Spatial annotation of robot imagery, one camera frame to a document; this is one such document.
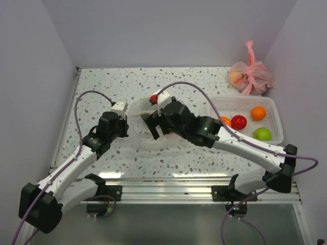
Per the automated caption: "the clear printed plastic bag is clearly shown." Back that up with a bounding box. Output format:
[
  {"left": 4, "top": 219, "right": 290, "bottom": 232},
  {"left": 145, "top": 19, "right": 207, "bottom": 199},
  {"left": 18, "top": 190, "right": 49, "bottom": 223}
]
[{"left": 127, "top": 97, "right": 187, "bottom": 151}]

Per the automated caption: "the orange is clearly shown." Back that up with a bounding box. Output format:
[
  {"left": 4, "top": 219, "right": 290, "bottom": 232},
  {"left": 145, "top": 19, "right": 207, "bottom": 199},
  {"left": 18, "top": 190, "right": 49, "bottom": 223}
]
[
  {"left": 250, "top": 106, "right": 267, "bottom": 121},
  {"left": 221, "top": 116, "right": 231, "bottom": 127}
]

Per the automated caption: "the red fruit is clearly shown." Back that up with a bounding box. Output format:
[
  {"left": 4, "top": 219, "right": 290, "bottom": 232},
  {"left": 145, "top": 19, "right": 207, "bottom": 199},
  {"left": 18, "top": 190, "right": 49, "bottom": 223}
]
[{"left": 230, "top": 115, "right": 247, "bottom": 130}]

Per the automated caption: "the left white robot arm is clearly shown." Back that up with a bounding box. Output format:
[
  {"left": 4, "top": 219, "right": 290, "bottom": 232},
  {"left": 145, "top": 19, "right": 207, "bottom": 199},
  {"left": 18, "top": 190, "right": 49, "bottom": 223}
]
[{"left": 18, "top": 109, "right": 128, "bottom": 234}]

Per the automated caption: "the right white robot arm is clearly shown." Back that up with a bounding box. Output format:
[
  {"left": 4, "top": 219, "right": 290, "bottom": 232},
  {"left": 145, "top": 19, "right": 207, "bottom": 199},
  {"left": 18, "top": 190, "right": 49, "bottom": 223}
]
[{"left": 145, "top": 99, "right": 297, "bottom": 201}]

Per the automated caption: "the peach in pink bag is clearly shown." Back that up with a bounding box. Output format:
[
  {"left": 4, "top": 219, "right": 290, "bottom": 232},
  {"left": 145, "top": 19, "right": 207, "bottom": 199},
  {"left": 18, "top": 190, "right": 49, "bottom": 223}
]
[{"left": 228, "top": 70, "right": 243, "bottom": 84}]

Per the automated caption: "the pink plastic bag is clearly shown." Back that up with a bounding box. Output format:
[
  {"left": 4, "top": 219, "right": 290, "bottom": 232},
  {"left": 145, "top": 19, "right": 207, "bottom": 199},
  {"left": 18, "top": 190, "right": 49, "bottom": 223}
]
[{"left": 228, "top": 40, "right": 274, "bottom": 96}]

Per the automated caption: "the orange in basket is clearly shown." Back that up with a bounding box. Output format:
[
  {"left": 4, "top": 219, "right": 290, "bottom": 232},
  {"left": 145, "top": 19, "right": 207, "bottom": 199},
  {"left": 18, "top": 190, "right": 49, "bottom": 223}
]
[{"left": 250, "top": 106, "right": 267, "bottom": 121}]

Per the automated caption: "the green apple in basket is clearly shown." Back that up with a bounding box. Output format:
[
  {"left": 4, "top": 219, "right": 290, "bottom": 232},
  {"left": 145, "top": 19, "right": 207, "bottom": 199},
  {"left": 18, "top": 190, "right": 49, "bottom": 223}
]
[{"left": 253, "top": 127, "right": 271, "bottom": 141}]

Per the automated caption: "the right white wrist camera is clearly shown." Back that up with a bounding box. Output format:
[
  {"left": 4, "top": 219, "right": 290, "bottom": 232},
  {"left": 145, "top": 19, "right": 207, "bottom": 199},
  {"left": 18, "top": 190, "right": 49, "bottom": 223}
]
[{"left": 149, "top": 90, "right": 172, "bottom": 110}]

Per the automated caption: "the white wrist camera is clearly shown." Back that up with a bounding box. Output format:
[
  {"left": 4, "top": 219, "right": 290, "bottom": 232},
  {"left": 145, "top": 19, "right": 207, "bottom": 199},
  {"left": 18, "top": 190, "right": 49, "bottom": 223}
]
[
  {"left": 111, "top": 101, "right": 128, "bottom": 118},
  {"left": 149, "top": 90, "right": 172, "bottom": 110}
]

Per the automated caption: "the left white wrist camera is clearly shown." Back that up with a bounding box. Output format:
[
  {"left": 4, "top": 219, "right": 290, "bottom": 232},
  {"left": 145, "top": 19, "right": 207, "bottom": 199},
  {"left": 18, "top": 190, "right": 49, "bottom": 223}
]
[{"left": 111, "top": 101, "right": 128, "bottom": 118}]

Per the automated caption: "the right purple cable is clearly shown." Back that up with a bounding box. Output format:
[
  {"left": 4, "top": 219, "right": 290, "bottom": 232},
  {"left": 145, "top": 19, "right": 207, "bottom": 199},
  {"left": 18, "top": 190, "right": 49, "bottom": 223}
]
[{"left": 157, "top": 81, "right": 319, "bottom": 245}]

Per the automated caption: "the purple cable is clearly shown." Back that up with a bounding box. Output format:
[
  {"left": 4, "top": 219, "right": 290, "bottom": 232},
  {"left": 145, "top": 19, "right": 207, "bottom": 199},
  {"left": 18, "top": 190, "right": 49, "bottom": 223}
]
[
  {"left": 157, "top": 81, "right": 319, "bottom": 245},
  {"left": 10, "top": 90, "right": 114, "bottom": 245}
]

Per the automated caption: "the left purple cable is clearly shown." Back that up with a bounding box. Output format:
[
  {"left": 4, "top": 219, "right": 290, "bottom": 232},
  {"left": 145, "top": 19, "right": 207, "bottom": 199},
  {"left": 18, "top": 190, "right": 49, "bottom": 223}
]
[{"left": 10, "top": 90, "right": 114, "bottom": 245}]

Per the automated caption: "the left black base bracket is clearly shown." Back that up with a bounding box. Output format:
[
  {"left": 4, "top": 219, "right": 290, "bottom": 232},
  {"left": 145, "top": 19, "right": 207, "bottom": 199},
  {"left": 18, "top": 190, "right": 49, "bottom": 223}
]
[{"left": 89, "top": 185, "right": 123, "bottom": 202}]

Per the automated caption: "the black base bracket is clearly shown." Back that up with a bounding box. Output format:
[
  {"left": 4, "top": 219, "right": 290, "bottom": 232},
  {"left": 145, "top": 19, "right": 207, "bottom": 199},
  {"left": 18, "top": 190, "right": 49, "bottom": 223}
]
[
  {"left": 211, "top": 186, "right": 258, "bottom": 203},
  {"left": 89, "top": 185, "right": 123, "bottom": 202}
]

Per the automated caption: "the aluminium mounting rail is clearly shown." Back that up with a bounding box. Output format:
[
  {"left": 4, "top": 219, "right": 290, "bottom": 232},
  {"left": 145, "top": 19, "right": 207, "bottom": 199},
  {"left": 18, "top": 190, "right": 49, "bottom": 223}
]
[{"left": 74, "top": 176, "right": 298, "bottom": 204}]

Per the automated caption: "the right black base bracket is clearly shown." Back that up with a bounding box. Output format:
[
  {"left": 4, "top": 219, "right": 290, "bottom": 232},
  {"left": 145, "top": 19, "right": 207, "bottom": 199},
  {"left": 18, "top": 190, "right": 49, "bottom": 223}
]
[{"left": 211, "top": 186, "right": 258, "bottom": 203}]

